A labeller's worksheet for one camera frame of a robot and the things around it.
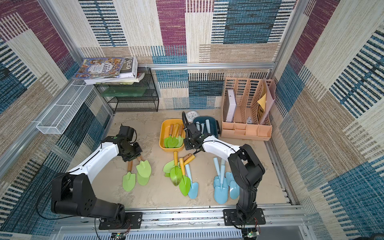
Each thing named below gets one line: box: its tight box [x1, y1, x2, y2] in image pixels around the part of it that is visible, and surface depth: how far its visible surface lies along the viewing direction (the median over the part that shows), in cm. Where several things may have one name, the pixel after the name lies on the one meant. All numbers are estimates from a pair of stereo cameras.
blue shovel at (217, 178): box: [213, 157, 221, 188], surface depth 87 cm
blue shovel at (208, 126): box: [205, 119, 211, 134], surface depth 107 cm
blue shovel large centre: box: [214, 159, 229, 204], surface depth 83 cm
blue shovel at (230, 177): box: [225, 171, 235, 186], surface depth 88 cm
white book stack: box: [83, 56, 145, 85], surface depth 83 cm
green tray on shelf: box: [101, 86, 147, 97], surface depth 101 cm
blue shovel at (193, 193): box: [185, 164, 199, 199], surface depth 85 cm
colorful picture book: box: [73, 58, 125, 80], surface depth 83 cm
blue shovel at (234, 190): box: [230, 180, 240, 200], surface depth 83 cm
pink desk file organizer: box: [220, 77, 276, 142], surface depth 103 cm
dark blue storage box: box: [193, 116, 218, 138], surface depth 108 cm
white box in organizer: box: [226, 89, 237, 123], surface depth 101 cm
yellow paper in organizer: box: [257, 93, 267, 112], surface depth 91 cm
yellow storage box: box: [159, 119, 185, 153], surface depth 105 cm
